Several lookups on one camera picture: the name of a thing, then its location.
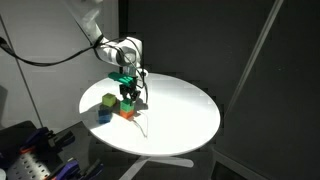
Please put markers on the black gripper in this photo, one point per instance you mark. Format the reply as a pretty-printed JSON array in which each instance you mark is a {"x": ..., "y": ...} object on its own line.
[{"x": 131, "y": 91}]

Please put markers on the dark green toy block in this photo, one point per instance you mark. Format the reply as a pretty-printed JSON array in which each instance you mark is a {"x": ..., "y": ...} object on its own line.
[{"x": 127, "y": 105}]

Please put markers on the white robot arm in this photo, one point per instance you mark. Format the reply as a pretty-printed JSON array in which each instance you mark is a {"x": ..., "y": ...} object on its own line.
[{"x": 125, "y": 52}]

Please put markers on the lime green toy block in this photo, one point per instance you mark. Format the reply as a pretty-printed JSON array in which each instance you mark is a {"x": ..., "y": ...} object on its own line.
[{"x": 109, "y": 99}]

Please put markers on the orange toy block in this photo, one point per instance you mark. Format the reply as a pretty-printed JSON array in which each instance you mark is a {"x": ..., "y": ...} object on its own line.
[{"x": 125, "y": 114}]

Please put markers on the grey toy block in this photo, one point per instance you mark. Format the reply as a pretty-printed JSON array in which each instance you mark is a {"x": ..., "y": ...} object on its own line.
[{"x": 103, "y": 107}]

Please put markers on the blue toy block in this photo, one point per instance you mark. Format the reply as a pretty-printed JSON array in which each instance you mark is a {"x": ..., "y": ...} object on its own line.
[{"x": 104, "y": 116}]

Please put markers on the round white table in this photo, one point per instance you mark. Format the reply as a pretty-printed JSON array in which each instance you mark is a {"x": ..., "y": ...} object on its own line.
[{"x": 172, "y": 117}]

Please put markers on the purple black clamp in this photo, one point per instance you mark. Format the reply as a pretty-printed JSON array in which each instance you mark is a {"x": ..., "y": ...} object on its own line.
[{"x": 71, "y": 171}]

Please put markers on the purple clamp with orange tip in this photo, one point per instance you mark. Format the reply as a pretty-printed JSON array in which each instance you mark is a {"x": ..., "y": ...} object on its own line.
[{"x": 35, "y": 139}]

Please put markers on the perforated metal board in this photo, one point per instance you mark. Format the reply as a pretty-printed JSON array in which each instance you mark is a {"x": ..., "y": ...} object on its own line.
[{"x": 28, "y": 166}]

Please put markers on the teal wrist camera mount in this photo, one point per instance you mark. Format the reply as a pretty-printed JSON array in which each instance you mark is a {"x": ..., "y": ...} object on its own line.
[{"x": 122, "y": 78}]

